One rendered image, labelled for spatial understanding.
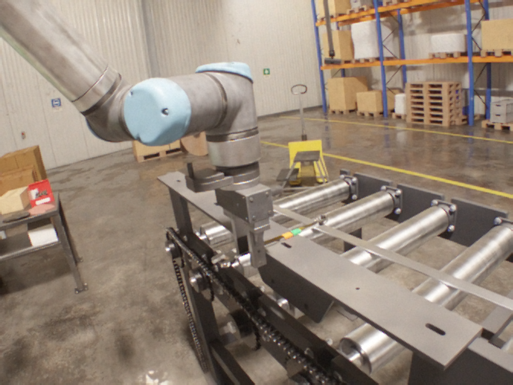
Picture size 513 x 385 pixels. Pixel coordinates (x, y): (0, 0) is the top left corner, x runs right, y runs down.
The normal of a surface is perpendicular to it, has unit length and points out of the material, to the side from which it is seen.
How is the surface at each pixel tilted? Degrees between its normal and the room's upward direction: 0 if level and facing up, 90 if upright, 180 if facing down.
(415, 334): 0
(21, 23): 109
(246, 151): 90
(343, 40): 90
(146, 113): 90
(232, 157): 90
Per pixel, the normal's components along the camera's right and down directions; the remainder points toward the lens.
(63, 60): 0.49, 0.52
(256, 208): 0.51, 0.22
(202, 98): 0.77, -0.09
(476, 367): -0.85, 0.27
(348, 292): -0.13, -0.94
